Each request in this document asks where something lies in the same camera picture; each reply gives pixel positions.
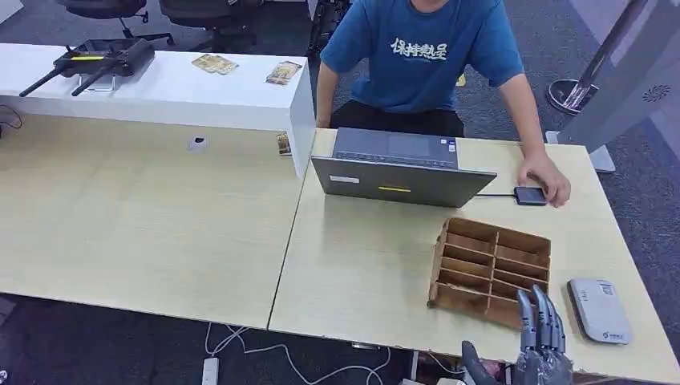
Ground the grey laptop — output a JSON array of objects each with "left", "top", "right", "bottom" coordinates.
[{"left": 310, "top": 127, "right": 498, "bottom": 209}]

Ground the wooden compartment card box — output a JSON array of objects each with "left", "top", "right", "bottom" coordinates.
[{"left": 427, "top": 217, "right": 552, "bottom": 331}]

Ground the small black flat device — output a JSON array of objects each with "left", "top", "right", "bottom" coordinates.
[{"left": 512, "top": 185, "right": 548, "bottom": 207}]

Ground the thin black desk cable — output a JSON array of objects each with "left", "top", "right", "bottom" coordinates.
[{"left": 0, "top": 103, "right": 24, "bottom": 141}]

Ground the white floor cable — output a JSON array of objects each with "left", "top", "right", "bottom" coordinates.
[{"left": 204, "top": 322, "right": 393, "bottom": 385}]

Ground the white flat router device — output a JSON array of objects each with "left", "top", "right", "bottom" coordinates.
[{"left": 566, "top": 278, "right": 633, "bottom": 346}]

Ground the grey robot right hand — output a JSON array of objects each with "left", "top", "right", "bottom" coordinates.
[{"left": 460, "top": 285, "right": 575, "bottom": 385}]

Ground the white power strip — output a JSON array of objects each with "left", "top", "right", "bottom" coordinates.
[{"left": 200, "top": 357, "right": 221, "bottom": 385}]

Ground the white desk shelf riser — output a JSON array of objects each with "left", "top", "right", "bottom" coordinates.
[{"left": 0, "top": 42, "right": 318, "bottom": 180}]

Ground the chrome pole round base stand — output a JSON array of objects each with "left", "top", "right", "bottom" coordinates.
[{"left": 546, "top": 0, "right": 654, "bottom": 116}]

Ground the person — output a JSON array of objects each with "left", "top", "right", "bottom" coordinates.
[{"left": 316, "top": 0, "right": 572, "bottom": 209}]

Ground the black router with antennas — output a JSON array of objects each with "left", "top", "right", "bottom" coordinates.
[{"left": 18, "top": 38, "right": 156, "bottom": 99}]

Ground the pair of printed cards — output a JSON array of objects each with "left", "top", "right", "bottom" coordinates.
[{"left": 191, "top": 53, "right": 240, "bottom": 76}]

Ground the grey kiosk panel with grille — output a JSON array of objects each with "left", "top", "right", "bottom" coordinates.
[{"left": 545, "top": 0, "right": 680, "bottom": 174}]

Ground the black office chair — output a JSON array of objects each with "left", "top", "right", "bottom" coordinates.
[
  {"left": 158, "top": 0, "right": 265, "bottom": 54},
  {"left": 55, "top": 0, "right": 176, "bottom": 47}
]

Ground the person's left hand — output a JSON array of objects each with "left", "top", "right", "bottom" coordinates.
[{"left": 517, "top": 151, "right": 572, "bottom": 209}]

